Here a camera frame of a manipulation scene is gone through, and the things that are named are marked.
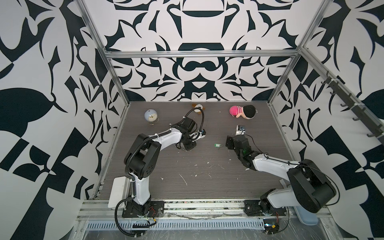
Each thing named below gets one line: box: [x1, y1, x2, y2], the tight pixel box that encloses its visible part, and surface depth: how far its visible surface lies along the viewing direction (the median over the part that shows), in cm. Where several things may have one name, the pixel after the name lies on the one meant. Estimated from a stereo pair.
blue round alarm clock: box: [144, 108, 159, 126], surface depth 106 cm
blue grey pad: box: [294, 206, 319, 225], surface depth 70 cm
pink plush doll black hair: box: [229, 104, 256, 120], surface depth 110 cm
